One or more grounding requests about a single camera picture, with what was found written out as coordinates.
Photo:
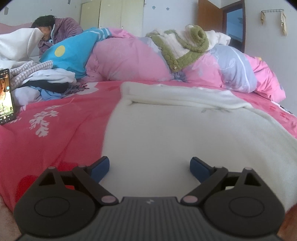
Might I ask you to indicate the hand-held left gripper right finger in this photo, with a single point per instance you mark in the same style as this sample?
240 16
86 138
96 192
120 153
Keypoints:
198 168

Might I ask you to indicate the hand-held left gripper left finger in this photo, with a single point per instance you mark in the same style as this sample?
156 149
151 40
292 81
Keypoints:
102 168

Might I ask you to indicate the white knit sweater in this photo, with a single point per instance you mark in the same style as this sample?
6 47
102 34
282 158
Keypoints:
174 129

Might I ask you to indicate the pink floral bedsheet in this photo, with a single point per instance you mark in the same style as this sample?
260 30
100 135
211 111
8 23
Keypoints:
69 129

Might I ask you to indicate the light blue garment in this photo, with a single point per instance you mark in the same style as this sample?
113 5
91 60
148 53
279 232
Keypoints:
52 95

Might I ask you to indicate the black garment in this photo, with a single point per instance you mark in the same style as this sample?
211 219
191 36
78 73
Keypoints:
48 87

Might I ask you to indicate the pink grey floral quilt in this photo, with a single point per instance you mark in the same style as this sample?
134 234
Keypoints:
127 60

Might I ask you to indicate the blue cartoon quilt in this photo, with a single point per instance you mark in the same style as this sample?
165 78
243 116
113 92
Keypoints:
69 60

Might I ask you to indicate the black smartphone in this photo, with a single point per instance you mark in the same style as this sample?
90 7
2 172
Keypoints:
5 97

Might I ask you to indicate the green-trimmed fleece jacket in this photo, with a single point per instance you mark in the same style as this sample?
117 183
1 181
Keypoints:
181 46

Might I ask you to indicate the white hoodie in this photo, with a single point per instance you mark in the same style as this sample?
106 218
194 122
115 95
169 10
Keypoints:
18 46

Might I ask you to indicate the cream wardrobe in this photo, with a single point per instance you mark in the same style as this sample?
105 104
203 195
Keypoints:
111 16

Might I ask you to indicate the wooden door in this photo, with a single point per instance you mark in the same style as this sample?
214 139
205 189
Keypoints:
208 16

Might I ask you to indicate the pink pillow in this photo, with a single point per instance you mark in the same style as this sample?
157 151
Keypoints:
11 27

